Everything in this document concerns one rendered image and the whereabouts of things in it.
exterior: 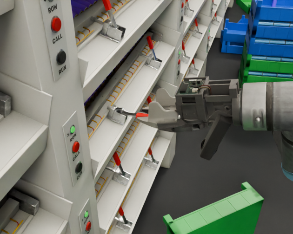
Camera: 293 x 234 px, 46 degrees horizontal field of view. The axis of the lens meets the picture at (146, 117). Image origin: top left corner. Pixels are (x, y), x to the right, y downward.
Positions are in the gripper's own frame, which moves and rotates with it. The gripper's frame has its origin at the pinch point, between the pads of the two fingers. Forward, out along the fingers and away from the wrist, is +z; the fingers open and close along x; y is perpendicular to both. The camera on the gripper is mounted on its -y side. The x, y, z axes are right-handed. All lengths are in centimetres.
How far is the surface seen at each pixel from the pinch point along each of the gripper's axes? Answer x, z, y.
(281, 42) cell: -94, -25, -24
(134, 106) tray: -6.5, 5.7, -1.2
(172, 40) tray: -42.4, 5.2, 0.6
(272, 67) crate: -94, -22, -36
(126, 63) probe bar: -18.5, 10.8, 4.6
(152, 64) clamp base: -25.7, 6.8, 0.5
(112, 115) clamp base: 0.6, 7.7, 0.8
